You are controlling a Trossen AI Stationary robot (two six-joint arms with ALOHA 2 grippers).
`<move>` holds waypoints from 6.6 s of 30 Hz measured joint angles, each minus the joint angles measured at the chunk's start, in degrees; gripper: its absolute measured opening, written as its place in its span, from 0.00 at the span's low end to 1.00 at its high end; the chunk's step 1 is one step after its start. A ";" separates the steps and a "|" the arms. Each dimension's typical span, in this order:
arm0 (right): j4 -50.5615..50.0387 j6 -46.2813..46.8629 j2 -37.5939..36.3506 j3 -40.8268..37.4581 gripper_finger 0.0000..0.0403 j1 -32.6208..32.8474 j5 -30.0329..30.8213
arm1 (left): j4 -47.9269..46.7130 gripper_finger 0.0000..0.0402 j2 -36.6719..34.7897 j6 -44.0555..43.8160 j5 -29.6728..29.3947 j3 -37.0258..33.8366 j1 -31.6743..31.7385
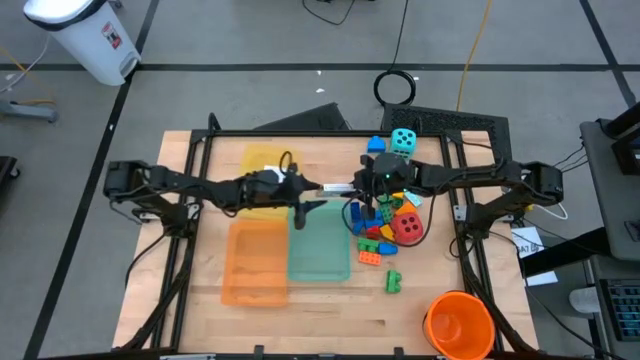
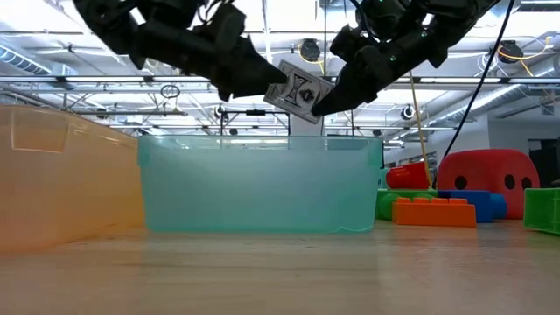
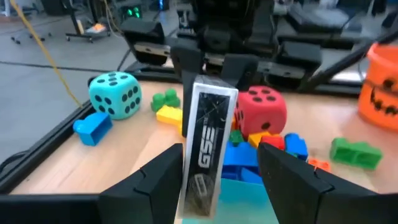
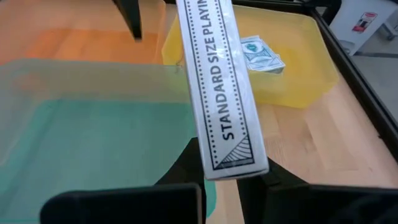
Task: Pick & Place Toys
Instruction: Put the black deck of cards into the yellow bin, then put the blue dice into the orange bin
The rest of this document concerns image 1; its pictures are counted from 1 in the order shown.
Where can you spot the green rectangular toy brick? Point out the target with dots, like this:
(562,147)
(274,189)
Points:
(367,245)

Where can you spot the black flat panel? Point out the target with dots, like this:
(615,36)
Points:
(315,120)

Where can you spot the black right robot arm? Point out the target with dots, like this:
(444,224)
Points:
(480,175)

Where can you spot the small dark green brick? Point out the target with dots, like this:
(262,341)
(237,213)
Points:
(397,203)

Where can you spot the orange translucent plastic bin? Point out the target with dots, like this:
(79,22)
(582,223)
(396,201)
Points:
(255,265)

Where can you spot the blue two-stud toy brick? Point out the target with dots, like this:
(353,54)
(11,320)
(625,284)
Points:
(379,220)

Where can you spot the yellow wedge toy brick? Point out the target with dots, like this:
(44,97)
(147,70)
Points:
(387,232)

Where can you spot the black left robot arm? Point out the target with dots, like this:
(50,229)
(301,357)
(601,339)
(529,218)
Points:
(165,180)

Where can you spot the white computer mouse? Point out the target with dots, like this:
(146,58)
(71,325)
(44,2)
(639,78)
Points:
(584,300)

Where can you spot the black desk beam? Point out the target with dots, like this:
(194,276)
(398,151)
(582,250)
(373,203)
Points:
(565,252)

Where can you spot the black monitor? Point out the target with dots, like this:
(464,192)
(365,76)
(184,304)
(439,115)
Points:
(627,150)

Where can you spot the white pedal trash can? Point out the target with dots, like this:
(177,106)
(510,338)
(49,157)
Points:
(85,40)

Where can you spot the teal translucent plastic bin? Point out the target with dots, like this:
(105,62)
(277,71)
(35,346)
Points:
(320,250)

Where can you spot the light cyan plate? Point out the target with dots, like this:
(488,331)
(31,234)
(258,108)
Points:
(414,199)

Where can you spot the grey desk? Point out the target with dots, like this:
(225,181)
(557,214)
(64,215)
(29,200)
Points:
(610,200)

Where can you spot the green double-stud toy brick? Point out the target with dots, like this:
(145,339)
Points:
(393,281)

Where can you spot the yellow translucent plastic bin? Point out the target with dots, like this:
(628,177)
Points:
(255,160)

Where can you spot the long blue toy brick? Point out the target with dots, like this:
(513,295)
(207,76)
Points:
(355,212)

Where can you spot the backlit keyboard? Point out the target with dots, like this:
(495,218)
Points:
(625,310)

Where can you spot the black aluminium table frame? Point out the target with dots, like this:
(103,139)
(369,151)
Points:
(300,133)

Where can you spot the red foam die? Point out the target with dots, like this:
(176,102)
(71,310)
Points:
(406,229)

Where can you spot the grey stand leg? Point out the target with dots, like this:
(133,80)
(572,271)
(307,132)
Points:
(30,111)

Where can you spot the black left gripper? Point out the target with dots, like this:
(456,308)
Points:
(270,190)

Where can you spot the orange wedge toy brick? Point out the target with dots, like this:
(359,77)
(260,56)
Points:
(406,209)

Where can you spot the blue round-stud toy brick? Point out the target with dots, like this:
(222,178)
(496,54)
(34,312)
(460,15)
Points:
(388,249)

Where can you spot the orange flat toy brick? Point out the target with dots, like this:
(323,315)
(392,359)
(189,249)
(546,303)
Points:
(370,258)

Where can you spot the cyan foam die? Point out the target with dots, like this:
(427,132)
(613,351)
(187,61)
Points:
(403,142)

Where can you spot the white paper sheet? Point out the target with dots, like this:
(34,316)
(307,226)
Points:
(530,245)

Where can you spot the long yellow toy brick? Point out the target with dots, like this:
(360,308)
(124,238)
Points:
(398,195)

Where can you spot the blue arch toy brick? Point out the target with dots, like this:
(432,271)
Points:
(376,146)

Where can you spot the dark green studded brick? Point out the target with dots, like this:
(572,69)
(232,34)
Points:
(386,214)

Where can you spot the orange plastic bucket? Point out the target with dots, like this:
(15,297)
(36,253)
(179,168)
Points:
(457,325)

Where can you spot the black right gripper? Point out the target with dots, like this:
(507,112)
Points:
(392,172)

